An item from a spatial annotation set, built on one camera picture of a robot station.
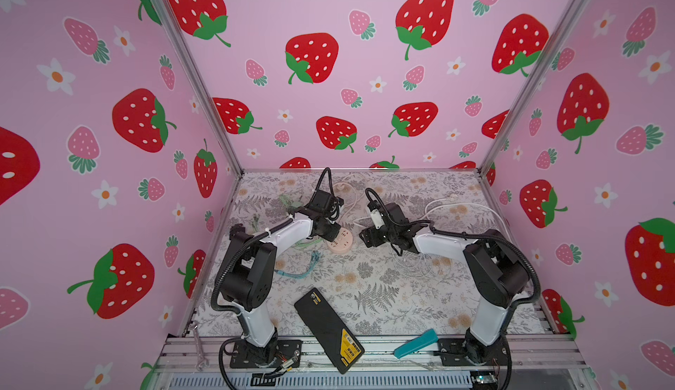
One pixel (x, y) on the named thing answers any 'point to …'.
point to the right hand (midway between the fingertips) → (367, 230)
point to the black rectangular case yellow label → (330, 331)
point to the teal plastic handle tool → (416, 344)
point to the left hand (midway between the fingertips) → (332, 228)
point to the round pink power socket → (342, 242)
